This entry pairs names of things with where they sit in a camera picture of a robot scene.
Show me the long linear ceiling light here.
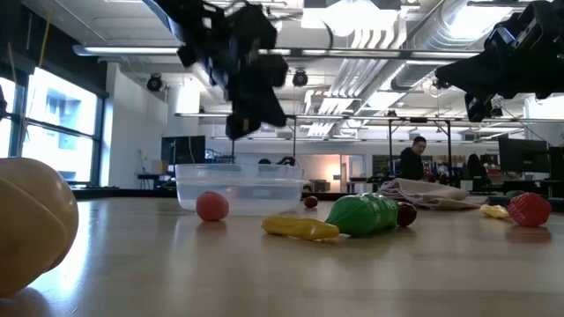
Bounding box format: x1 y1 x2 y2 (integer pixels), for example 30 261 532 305
71 43 484 62

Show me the red toy strawberry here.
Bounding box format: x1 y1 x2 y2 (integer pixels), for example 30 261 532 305
506 191 553 229

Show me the black metal stand frame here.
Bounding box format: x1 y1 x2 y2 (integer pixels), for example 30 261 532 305
230 114 298 167
386 115 454 184

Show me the clear plastic tupperware container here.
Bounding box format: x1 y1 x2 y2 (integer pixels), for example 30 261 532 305
174 163 310 217

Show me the beige cloth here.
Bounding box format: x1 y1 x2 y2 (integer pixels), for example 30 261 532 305
377 177 491 210

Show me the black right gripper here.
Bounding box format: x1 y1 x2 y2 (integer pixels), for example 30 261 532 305
434 0 564 124

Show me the large window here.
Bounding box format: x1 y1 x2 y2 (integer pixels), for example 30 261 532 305
0 65 107 188

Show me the person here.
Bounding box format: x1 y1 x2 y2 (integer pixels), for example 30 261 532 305
397 135 428 182

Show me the pale yellow toy fruit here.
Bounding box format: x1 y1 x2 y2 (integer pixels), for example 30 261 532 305
479 203 512 220

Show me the black television screen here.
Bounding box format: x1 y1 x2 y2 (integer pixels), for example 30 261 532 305
160 135 207 167

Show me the salmon red toy tomato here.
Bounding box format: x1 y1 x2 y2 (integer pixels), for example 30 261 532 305
195 190 230 223

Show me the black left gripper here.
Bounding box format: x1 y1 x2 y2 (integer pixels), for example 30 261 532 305
224 2 290 142

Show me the yellow cable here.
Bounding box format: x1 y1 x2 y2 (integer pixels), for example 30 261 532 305
38 6 53 68

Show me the large black computer monitor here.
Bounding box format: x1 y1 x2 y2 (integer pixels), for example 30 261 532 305
498 137 551 174

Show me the beige toy onion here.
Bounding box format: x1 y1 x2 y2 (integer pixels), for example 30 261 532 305
0 157 80 299

